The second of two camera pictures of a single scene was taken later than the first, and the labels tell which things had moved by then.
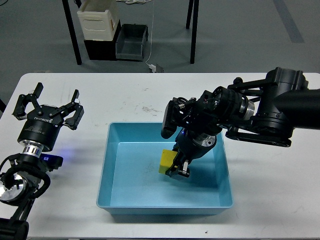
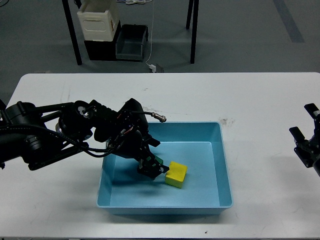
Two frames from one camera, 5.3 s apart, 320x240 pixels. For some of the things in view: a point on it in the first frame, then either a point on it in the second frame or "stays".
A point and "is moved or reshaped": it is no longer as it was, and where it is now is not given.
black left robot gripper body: x=42 y=125 → x=135 y=145
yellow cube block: x=166 y=160 is moved or reshaped
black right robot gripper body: x=190 y=145 → x=308 y=152
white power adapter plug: x=153 y=67 stays
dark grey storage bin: x=129 y=44 stays
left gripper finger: x=19 y=111 → x=149 y=140
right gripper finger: x=180 y=168 → x=314 y=112
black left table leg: x=70 y=24 stays
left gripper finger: x=73 y=122 → x=149 y=167
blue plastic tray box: x=130 y=182 stays
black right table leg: x=194 y=26 stays
